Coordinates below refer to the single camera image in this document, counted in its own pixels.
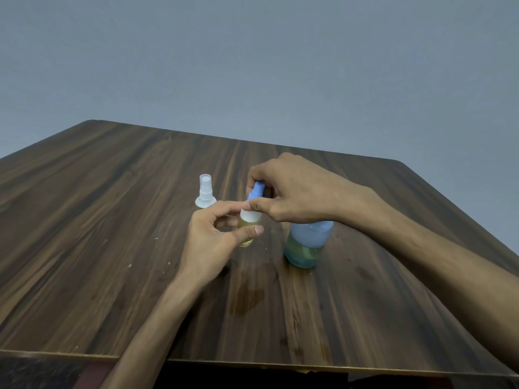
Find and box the person's left forearm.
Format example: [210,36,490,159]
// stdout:
[99,275,203,389]

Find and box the person's right hand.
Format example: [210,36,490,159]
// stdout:
[242,152,382,225]

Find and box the blue green pump bottle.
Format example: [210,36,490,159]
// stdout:
[283,220,335,270]

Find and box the maroon table leg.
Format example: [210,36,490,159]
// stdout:
[79,362,114,389]

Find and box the white spray cap with tube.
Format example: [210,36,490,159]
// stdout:
[198,173,214,201]

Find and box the person's left hand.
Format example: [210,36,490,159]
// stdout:
[174,200,265,290]

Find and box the person's right forearm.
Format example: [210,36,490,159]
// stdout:
[340,186,519,373]

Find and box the blue-capped small spray bottle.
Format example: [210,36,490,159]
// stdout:
[237,209,263,248]

